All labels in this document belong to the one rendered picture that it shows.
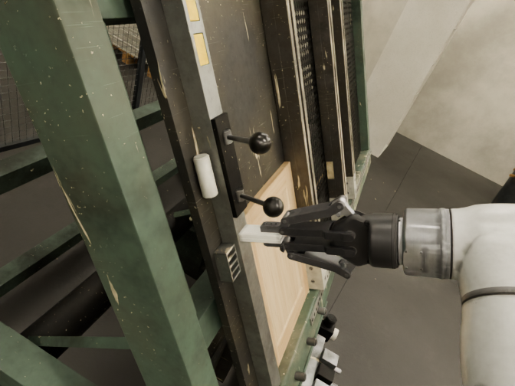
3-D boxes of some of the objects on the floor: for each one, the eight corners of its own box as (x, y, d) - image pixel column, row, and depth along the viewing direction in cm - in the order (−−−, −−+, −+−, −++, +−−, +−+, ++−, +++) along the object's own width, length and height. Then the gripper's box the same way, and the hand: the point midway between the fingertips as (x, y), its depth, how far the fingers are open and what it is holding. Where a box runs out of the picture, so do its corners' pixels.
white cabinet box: (378, 157, 482) (476, -10, 369) (339, 136, 498) (423, -30, 385) (388, 145, 529) (477, -6, 416) (352, 127, 545) (430, -24, 432)
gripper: (398, 211, 43) (223, 207, 53) (400, 298, 48) (241, 279, 58) (401, 185, 49) (244, 186, 59) (403, 264, 55) (258, 253, 64)
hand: (262, 233), depth 57 cm, fingers closed
